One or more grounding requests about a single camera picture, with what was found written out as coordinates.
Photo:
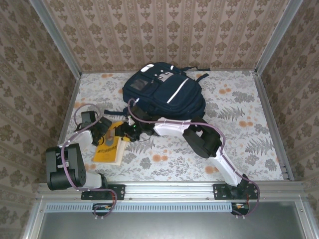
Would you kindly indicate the yellow illustrated book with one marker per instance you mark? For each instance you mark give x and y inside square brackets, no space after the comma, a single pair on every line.
[107,154]

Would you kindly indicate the floral white tablecloth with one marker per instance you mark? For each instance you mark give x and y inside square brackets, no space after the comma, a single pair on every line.
[236,149]

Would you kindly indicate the navy blue student backpack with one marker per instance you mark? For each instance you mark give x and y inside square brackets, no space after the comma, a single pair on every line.
[169,94]

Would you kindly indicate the aluminium table side rail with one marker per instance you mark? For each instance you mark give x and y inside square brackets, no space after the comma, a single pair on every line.
[272,124]
[71,102]

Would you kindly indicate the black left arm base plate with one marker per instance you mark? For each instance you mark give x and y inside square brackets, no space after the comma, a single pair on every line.
[119,191]

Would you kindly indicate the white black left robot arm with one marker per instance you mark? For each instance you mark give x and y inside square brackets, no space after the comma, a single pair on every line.
[64,169]

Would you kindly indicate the grey metal shelf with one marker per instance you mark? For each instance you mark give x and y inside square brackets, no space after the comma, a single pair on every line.
[162,226]

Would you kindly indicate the long aluminium base rail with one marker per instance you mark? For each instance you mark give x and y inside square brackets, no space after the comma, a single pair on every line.
[169,190]

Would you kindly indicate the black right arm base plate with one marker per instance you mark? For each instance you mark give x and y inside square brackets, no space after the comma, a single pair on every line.
[220,191]

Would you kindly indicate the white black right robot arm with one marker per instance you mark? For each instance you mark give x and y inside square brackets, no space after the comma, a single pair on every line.
[202,139]

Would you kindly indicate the aluminium frame post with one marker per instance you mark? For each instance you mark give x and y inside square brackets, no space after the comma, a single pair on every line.
[276,37]
[57,39]

